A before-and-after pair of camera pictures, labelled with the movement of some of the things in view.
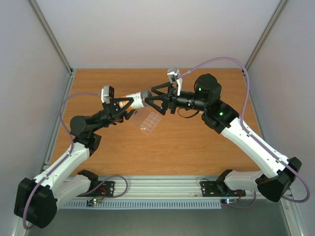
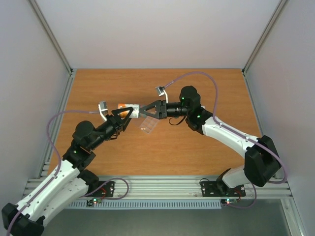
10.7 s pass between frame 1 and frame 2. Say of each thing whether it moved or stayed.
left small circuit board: stayed
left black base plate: stayed
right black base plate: stayed
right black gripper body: moved
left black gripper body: moved
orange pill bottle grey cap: moved
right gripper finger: moved
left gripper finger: moved
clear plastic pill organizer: stayed
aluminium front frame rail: stayed
